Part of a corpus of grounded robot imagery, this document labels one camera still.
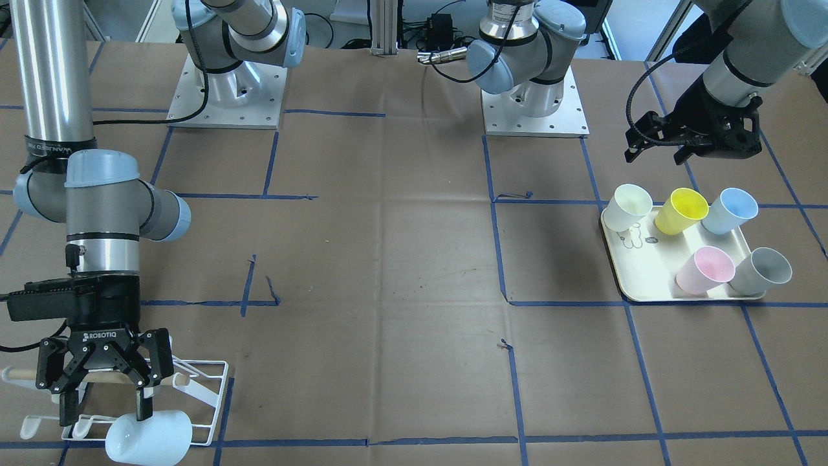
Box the light blue plastic cup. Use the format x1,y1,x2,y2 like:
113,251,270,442
105,410,193,465

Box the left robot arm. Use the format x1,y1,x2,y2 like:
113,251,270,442
466,1,827,164

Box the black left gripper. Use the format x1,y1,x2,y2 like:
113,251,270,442
666,82,763,162

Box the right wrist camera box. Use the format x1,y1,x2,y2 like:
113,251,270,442
5,280,80,322

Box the pink plastic cup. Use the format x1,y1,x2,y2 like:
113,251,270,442
675,247,735,295

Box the aluminium frame post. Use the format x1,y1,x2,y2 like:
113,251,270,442
367,1,403,56

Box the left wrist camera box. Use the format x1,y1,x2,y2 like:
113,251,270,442
624,111,675,163

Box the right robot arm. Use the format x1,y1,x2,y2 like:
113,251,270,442
3,1,191,427

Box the white wire cup rack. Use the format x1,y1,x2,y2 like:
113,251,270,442
0,359,230,447

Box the cream white plastic cup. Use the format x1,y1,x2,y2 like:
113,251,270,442
602,184,653,232

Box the yellow plastic cup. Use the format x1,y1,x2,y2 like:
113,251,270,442
654,188,710,236

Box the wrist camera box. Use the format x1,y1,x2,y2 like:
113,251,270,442
624,111,675,163
5,280,80,322

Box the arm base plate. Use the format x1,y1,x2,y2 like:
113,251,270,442
481,68,591,138
168,57,288,130

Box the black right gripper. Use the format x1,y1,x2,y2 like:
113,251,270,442
36,275,174,427

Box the cream plastic tray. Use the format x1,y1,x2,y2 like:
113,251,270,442
600,206,764,303

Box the grey plastic cup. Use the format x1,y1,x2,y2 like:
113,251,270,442
729,247,792,296

